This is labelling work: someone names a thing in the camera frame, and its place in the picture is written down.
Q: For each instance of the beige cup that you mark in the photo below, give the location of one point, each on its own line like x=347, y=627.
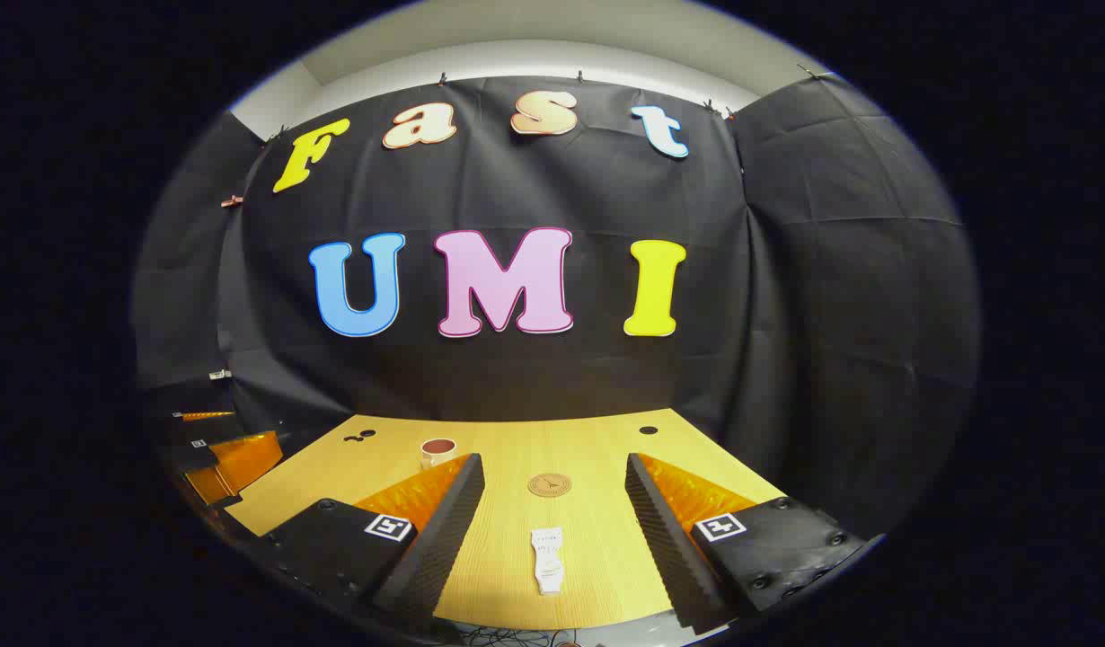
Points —
x=437, y=448

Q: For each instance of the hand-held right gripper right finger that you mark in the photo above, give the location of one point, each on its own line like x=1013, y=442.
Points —
x=665, y=548

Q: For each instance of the round cork coaster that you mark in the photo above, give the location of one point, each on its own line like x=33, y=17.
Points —
x=550, y=485

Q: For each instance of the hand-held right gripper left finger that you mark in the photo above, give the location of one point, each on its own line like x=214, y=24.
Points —
x=445, y=539

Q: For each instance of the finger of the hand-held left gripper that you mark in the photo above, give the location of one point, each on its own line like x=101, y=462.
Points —
x=243, y=463
x=189, y=395

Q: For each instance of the white toothpaste tube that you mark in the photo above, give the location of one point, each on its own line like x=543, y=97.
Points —
x=548, y=562

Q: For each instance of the wooden desktop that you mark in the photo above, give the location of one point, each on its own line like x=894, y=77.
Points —
x=570, y=449

